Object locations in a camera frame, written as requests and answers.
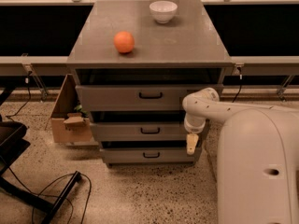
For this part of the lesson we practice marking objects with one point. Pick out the black chair frame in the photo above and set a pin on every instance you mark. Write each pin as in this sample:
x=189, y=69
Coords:
x=42, y=170

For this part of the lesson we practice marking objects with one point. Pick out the white ceramic bowl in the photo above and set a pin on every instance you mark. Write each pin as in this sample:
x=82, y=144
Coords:
x=163, y=11

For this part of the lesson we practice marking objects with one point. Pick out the brown cardboard box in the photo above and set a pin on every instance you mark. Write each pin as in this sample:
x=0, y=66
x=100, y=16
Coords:
x=68, y=125

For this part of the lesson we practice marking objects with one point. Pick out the orange fruit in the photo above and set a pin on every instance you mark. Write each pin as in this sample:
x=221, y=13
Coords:
x=124, y=42

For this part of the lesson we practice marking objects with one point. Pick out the grey top drawer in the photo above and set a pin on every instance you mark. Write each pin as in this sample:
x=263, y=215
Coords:
x=138, y=97

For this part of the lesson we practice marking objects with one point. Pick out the grey drawer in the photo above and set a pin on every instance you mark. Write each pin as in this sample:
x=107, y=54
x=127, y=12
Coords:
x=138, y=97
x=148, y=155
x=138, y=131

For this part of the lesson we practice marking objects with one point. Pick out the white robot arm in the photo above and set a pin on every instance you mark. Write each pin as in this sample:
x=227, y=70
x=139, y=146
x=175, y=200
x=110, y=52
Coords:
x=257, y=159

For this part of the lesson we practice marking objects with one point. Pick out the grey bottom drawer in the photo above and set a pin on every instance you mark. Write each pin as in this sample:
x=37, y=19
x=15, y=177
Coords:
x=148, y=155

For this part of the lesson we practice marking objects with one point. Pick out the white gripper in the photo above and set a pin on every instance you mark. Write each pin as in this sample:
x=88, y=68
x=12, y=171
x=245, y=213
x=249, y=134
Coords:
x=194, y=126

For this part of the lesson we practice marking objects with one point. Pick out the grey drawer cabinet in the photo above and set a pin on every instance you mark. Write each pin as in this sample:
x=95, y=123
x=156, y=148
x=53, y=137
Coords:
x=185, y=51

